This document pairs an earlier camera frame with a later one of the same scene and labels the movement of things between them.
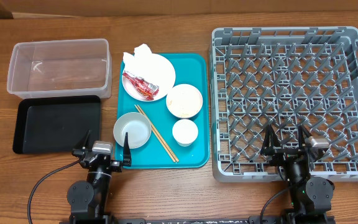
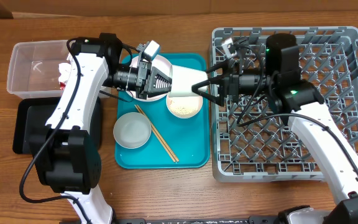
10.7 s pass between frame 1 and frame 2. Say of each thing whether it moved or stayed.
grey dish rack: stayed
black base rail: stayed
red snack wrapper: moved
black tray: stayed
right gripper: moved
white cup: moved
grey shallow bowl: stayed
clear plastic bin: stayed
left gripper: moved
